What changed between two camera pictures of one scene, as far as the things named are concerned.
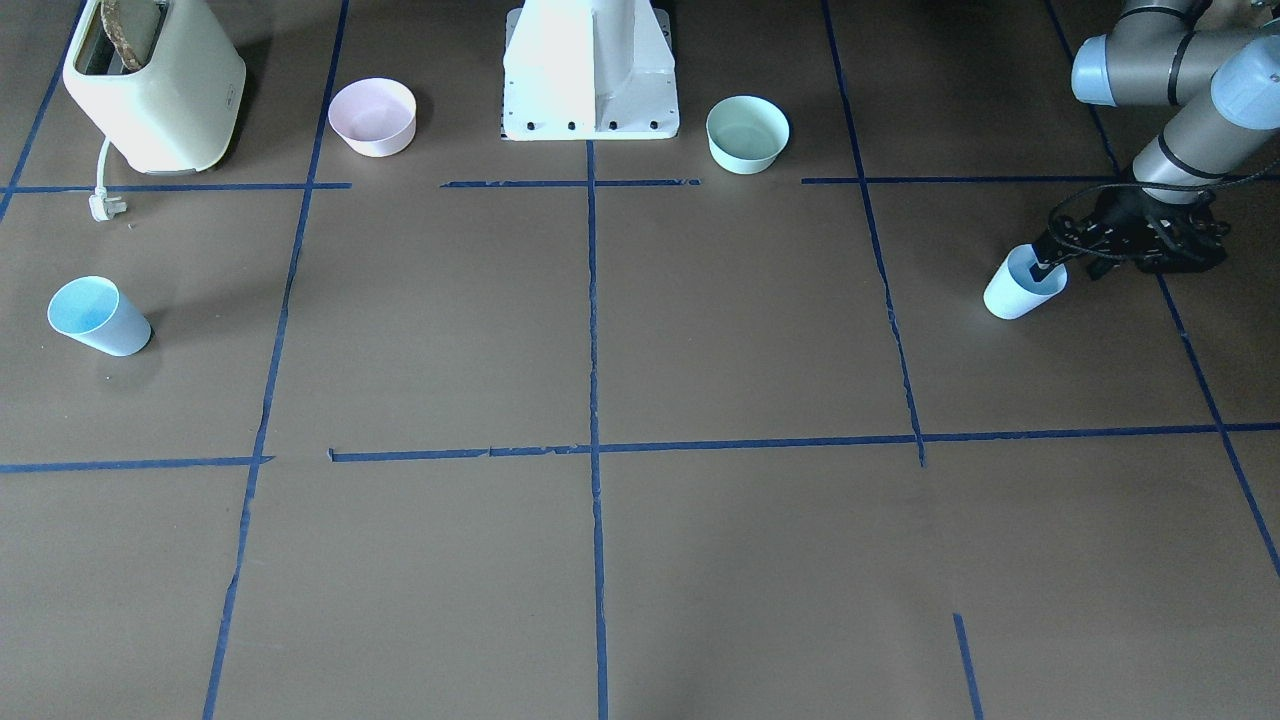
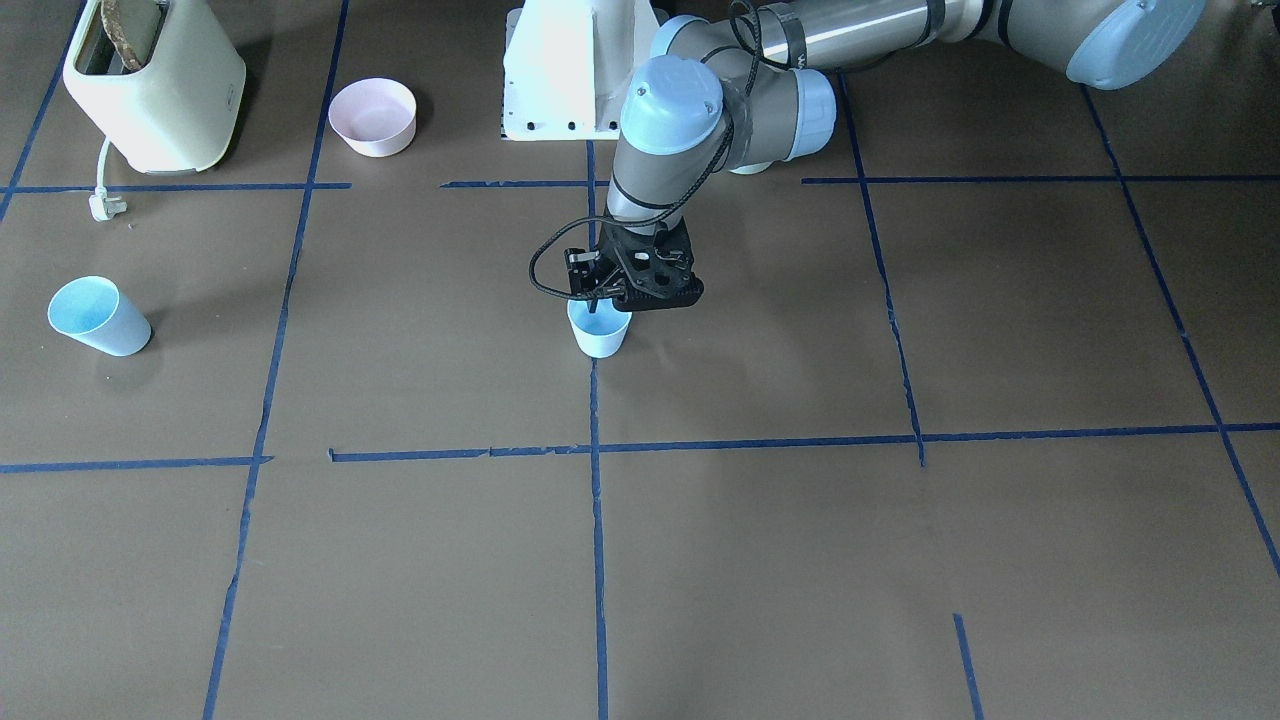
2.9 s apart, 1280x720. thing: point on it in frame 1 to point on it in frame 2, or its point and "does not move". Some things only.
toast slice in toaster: x=112 y=23 does not move
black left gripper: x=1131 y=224 to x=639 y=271
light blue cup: x=95 y=309 does not move
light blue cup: x=1009 y=290 to x=598 y=334
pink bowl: x=373 y=117 does not move
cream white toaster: x=179 y=112 does not move
